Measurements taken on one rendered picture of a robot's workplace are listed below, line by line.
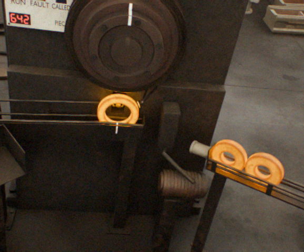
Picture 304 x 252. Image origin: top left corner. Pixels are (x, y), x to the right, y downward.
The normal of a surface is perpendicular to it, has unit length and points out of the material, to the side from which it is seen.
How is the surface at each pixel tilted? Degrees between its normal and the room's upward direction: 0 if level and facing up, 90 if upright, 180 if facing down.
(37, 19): 90
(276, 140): 0
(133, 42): 90
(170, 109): 0
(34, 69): 0
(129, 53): 90
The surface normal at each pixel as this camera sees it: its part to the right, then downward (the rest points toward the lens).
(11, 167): 0.07, -0.76
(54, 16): 0.05, 0.61
